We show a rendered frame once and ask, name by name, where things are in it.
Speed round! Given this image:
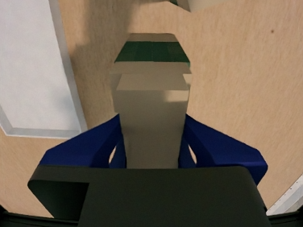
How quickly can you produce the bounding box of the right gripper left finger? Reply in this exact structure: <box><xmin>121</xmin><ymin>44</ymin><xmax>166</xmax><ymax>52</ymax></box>
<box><xmin>38</xmin><ymin>114</ymin><xmax>127</xmax><ymax>168</ymax></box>

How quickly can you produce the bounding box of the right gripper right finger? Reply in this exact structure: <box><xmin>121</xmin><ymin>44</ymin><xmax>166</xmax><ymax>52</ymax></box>
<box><xmin>178</xmin><ymin>114</ymin><xmax>268</xmax><ymax>187</ymax></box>

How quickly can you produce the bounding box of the white shallow rectangular tray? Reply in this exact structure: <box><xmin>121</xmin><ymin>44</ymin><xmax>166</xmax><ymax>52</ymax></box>
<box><xmin>0</xmin><ymin>0</ymin><xmax>88</xmax><ymax>138</ymax></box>

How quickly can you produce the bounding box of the tan box with dark green band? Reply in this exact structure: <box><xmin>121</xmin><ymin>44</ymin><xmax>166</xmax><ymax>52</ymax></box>
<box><xmin>109</xmin><ymin>34</ymin><xmax>192</xmax><ymax>169</ymax></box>
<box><xmin>167</xmin><ymin>0</ymin><xmax>228</xmax><ymax>12</ymax></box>

